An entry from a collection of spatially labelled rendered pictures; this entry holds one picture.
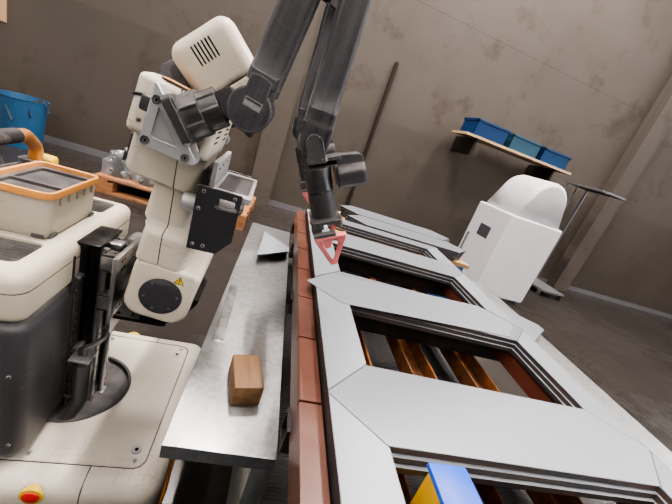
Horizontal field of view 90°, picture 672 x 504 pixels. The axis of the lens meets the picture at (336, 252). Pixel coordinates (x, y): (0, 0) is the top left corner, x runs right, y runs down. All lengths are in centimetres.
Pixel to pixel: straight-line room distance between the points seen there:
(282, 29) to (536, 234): 402
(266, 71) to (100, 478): 104
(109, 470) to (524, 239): 407
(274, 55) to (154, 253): 54
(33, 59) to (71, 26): 58
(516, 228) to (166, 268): 379
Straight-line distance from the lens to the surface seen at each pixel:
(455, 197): 556
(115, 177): 393
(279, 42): 69
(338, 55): 70
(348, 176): 70
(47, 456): 124
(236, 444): 73
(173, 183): 90
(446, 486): 55
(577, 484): 83
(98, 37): 521
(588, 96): 653
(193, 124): 69
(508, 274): 447
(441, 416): 70
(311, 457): 56
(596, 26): 650
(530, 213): 434
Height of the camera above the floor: 125
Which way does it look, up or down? 19 degrees down
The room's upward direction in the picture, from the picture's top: 20 degrees clockwise
